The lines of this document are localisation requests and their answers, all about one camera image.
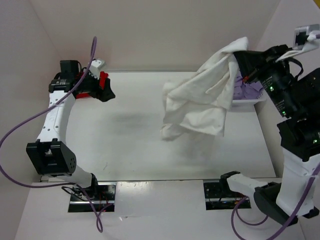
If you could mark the white laundry basket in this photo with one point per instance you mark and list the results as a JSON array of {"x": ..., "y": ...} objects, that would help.
[{"x": 244, "y": 105}]

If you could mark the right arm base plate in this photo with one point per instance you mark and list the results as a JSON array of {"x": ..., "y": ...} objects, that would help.
[{"x": 219, "y": 197}]

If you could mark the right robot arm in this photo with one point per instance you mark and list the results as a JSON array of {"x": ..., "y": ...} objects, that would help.
[{"x": 297, "y": 99}]

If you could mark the lavender t shirt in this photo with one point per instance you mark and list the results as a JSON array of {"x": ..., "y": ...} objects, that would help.
[{"x": 246, "y": 91}]

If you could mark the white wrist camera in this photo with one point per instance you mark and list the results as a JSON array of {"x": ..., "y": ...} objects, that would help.
[
  {"x": 306, "y": 39},
  {"x": 97, "y": 66}
]

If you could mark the red t shirt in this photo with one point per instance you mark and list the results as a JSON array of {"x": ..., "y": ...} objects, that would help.
[{"x": 92, "y": 86}]

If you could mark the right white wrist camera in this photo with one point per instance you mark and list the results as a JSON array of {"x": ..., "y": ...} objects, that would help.
[{"x": 306, "y": 39}]

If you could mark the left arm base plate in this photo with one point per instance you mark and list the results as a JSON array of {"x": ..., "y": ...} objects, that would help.
[{"x": 103, "y": 200}]

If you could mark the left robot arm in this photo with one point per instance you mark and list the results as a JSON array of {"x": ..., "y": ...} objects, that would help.
[{"x": 50, "y": 154}]

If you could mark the white t shirt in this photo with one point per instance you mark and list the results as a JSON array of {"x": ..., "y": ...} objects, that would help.
[{"x": 199, "y": 104}]

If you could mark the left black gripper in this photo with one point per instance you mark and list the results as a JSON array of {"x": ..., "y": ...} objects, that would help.
[{"x": 103, "y": 95}]

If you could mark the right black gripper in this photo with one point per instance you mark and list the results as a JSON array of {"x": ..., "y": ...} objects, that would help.
[{"x": 249, "y": 63}]

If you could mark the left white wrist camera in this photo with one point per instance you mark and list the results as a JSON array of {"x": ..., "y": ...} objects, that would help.
[{"x": 97, "y": 66}]

